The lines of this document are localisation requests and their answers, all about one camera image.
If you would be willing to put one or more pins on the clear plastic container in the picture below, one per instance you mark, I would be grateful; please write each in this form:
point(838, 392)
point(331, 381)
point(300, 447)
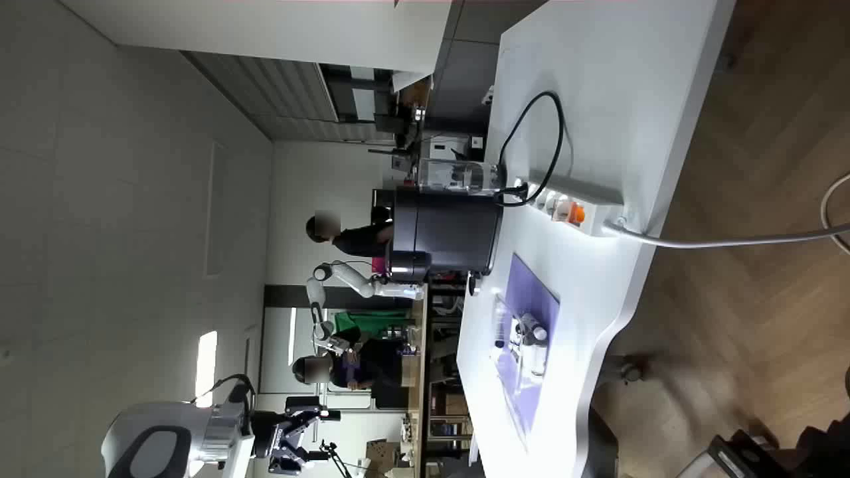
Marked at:
point(531, 348)

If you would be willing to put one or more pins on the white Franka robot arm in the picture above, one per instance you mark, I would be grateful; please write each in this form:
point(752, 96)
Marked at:
point(214, 433)

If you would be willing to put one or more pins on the white power strip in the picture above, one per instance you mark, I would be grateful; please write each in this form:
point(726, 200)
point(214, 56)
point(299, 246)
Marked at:
point(584, 200)

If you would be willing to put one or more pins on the black appliance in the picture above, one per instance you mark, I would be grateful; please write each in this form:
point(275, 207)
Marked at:
point(442, 232)

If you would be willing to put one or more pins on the grey window blinds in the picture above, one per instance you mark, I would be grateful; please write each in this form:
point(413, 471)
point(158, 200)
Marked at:
point(267, 96)

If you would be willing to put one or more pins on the seated person in dark clothes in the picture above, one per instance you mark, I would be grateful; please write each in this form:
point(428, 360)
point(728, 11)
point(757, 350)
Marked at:
point(309, 368)

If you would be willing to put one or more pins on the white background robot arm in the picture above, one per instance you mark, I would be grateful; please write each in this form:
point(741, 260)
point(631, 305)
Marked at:
point(360, 283)

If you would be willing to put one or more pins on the green board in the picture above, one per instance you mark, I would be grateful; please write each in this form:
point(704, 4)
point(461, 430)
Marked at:
point(373, 320)

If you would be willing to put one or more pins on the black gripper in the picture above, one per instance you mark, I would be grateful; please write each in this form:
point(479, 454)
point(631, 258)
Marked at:
point(288, 439)

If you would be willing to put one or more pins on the person in black shirt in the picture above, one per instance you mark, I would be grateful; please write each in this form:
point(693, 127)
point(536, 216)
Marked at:
point(321, 230)

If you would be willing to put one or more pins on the white cylindrical tube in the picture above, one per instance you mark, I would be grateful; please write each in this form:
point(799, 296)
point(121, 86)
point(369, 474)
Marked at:
point(501, 317)
point(536, 361)

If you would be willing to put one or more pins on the purple mat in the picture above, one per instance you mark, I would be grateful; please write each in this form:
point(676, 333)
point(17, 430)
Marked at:
point(534, 292)

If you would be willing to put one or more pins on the wooden shelf unit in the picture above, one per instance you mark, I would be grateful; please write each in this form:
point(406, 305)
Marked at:
point(442, 406)

